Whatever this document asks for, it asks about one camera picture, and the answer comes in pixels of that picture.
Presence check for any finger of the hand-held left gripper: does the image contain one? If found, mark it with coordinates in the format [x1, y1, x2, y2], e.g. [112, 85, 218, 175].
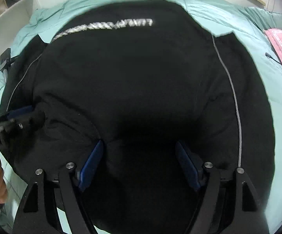
[9, 112, 45, 130]
[7, 105, 33, 118]

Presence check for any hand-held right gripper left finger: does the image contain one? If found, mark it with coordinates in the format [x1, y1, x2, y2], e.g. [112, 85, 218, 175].
[13, 139, 105, 234]

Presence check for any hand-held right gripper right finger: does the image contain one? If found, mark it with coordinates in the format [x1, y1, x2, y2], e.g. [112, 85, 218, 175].
[175, 140, 270, 234]

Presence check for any black hooded jacket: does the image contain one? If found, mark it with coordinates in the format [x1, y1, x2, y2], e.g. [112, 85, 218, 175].
[0, 0, 276, 234]

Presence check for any black smartphone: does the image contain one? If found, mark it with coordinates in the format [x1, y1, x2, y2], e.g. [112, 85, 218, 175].
[0, 48, 12, 72]

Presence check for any white bookshelf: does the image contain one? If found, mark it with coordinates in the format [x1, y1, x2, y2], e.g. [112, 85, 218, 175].
[0, 0, 35, 65]

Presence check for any teal quilt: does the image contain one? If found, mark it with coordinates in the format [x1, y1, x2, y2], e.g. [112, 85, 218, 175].
[0, 0, 282, 234]

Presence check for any teal pillow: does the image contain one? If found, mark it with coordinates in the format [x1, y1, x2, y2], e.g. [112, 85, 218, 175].
[244, 6, 282, 36]

